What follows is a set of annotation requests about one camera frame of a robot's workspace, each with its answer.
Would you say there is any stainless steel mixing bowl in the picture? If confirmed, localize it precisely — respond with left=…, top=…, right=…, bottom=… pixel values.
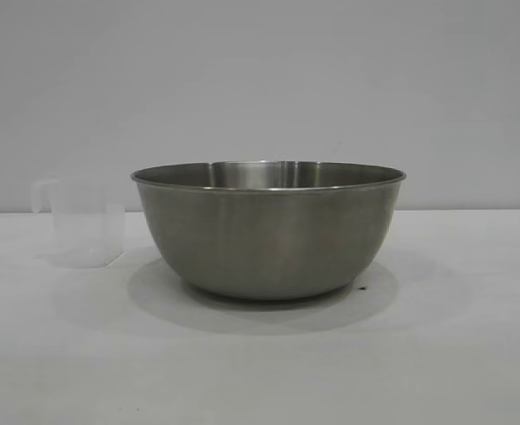
left=129, top=158, right=409, bottom=302

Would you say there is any clear plastic measuring cup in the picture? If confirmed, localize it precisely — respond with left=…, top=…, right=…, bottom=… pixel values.
left=29, top=178, right=126, bottom=268

